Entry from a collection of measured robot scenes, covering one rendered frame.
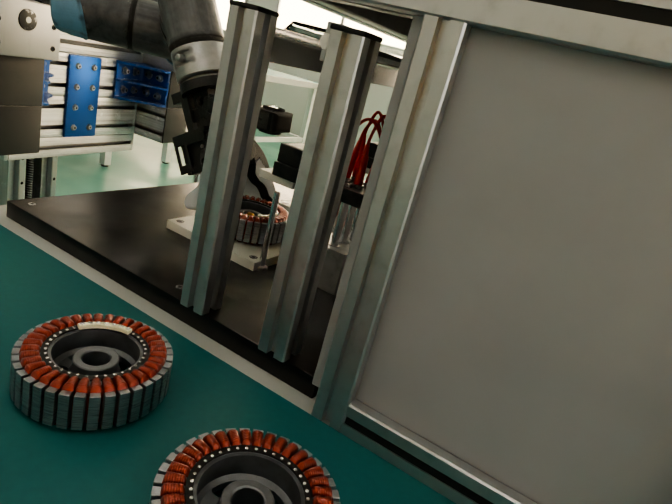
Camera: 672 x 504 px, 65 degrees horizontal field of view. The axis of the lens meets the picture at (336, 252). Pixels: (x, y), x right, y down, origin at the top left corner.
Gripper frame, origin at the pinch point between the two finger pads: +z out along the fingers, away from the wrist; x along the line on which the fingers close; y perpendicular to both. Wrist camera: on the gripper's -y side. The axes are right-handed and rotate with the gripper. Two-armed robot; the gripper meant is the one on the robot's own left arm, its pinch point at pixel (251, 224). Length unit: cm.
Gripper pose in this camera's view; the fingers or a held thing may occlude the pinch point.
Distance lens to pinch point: 73.6
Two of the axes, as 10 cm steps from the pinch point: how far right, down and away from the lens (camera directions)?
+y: -8.4, 1.4, 5.2
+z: 2.1, 9.7, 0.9
